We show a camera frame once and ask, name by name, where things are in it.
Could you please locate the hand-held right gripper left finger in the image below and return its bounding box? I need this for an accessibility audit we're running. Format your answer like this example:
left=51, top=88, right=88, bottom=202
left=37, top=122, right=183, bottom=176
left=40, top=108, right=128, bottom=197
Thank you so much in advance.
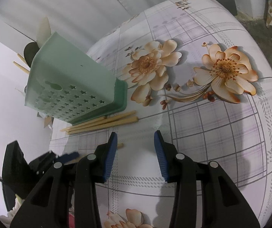
left=10, top=132, right=118, bottom=228

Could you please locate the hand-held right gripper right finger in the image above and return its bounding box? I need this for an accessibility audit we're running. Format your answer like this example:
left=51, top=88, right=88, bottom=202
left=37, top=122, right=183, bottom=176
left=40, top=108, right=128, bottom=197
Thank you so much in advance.
left=154, top=130, right=261, bottom=228

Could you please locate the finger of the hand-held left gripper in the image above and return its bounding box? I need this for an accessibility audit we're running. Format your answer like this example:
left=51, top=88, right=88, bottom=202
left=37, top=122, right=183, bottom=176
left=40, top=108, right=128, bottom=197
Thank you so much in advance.
left=29, top=151, right=80, bottom=174

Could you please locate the pile of wooden chopsticks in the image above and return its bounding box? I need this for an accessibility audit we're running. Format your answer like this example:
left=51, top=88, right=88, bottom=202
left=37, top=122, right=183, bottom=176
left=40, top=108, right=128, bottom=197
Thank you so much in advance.
left=60, top=110, right=139, bottom=135

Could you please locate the green star-cutout utensil holder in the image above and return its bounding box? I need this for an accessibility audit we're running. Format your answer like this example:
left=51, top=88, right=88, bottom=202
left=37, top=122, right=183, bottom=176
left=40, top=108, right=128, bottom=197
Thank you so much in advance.
left=24, top=32, right=128, bottom=125

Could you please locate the wooden chopstick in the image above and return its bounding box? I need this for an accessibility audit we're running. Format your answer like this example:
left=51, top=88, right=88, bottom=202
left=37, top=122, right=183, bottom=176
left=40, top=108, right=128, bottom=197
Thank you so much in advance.
left=13, top=61, right=31, bottom=74
left=17, top=53, right=29, bottom=67

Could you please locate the white rice paddle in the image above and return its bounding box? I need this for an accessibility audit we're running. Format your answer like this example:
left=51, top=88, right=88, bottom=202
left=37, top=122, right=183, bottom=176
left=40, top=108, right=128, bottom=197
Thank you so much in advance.
left=36, top=17, right=52, bottom=48

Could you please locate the white towel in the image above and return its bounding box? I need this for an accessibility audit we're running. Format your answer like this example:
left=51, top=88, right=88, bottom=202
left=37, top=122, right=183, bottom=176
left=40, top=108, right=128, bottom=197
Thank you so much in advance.
left=0, top=193, right=29, bottom=228

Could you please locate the white curtain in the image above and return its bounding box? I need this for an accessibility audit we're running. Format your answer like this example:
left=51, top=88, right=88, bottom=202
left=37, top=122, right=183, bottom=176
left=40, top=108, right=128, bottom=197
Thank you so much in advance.
left=0, top=0, right=171, bottom=60

